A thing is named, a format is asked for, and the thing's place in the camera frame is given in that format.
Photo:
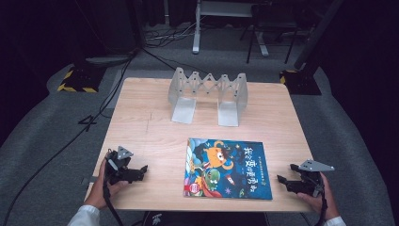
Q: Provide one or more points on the black metal chair frame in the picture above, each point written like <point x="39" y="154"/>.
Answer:
<point x="251" y="40"/>

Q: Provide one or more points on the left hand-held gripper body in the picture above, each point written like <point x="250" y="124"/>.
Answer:
<point x="117" y="164"/>

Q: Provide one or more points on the white expandable book rack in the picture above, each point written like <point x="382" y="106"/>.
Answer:
<point x="183" y="109"/>

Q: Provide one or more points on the grey slanted stand pole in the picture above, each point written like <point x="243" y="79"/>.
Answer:
<point x="316" y="34"/>

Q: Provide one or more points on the black yellow striped stand base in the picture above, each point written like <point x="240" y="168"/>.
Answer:
<point x="80" y="80"/>
<point x="301" y="83"/>

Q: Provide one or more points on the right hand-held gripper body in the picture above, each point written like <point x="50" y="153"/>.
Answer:
<point x="310" y="185"/>

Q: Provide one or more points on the person's dark clothing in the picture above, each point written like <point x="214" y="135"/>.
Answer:
<point x="204" y="219"/>

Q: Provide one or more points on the blue cartoon picture book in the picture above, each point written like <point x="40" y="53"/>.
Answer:
<point x="238" y="175"/>

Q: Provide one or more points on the white desk frame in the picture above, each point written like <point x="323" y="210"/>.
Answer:
<point x="196" y="34"/>

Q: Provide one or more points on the person's left hand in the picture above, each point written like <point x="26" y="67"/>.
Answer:
<point x="98" y="193"/>

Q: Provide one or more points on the person's right hand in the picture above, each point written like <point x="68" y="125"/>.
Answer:
<point x="327" y="205"/>

